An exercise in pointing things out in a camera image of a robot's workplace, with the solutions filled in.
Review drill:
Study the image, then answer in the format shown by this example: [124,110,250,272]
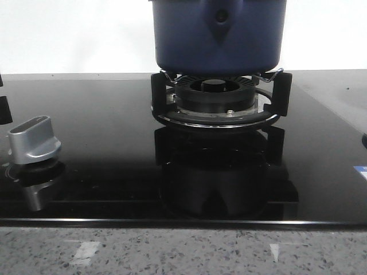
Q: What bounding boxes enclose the black pot support grate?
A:
[150,72,292,129]

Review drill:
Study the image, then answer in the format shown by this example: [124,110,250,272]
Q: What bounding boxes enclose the blue cooking pot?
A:
[152,0,287,76]

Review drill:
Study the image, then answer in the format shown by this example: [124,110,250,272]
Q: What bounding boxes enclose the black left pot support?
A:
[0,72,13,125]

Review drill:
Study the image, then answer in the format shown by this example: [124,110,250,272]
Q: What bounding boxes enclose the black round gas burner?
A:
[175,76,255,113]

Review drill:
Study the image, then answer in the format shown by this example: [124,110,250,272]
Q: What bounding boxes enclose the black glass gas stove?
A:
[1,75,366,229]

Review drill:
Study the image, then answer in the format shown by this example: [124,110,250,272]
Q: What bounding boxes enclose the silver stove control knob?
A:
[8,116,61,165]

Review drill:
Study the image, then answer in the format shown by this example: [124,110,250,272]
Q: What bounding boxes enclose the dark object right edge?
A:
[361,133,367,148]

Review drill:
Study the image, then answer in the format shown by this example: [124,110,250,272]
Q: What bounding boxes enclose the blue white sticker label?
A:
[353,166,367,181]

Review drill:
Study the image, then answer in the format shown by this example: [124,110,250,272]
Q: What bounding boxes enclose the silver wire pot adapter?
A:
[160,68,284,84]

